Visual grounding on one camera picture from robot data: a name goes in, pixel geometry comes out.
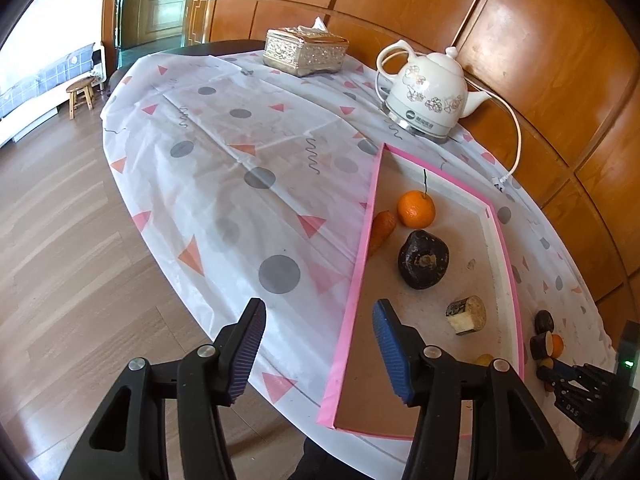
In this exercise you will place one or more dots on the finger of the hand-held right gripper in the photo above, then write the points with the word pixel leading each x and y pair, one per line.
pixel 562 396
pixel 565 374

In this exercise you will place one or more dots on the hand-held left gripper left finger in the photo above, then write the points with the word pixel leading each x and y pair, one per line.
pixel 245 355

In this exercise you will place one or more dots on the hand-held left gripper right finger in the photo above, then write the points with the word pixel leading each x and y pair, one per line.
pixel 395 355

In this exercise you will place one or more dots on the small yellow kumquat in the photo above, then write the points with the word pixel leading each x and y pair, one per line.
pixel 546 363
pixel 484 360

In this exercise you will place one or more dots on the small orange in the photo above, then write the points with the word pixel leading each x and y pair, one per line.
pixel 558 346

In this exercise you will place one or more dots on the dark water chestnut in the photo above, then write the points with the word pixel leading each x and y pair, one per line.
pixel 422 260
pixel 544 321

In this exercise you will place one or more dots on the small orange carrot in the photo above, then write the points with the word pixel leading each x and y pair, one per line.
pixel 381 232

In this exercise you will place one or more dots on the pink cardboard tray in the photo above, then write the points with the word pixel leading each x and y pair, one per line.
pixel 465 240

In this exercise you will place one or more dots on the orange with stem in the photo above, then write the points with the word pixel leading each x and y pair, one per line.
pixel 416 210

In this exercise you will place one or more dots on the white patterned tablecloth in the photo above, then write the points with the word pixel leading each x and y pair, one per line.
pixel 225 160

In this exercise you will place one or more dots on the silver kettle base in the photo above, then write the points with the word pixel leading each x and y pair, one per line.
pixel 417 129

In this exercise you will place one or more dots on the white floral ceramic kettle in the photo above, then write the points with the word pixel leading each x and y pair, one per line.
pixel 430 90

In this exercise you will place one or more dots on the silver embossed tissue box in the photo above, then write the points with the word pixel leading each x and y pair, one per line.
pixel 305 55

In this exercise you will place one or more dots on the small wooden stool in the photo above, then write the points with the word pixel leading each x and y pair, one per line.
pixel 80 87

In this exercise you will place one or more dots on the white tissue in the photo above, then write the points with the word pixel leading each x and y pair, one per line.
pixel 319 24

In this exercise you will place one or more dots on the blue checked sofa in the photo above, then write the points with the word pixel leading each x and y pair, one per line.
pixel 40 77

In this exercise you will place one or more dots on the wooden glass door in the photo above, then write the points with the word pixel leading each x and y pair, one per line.
pixel 160 10

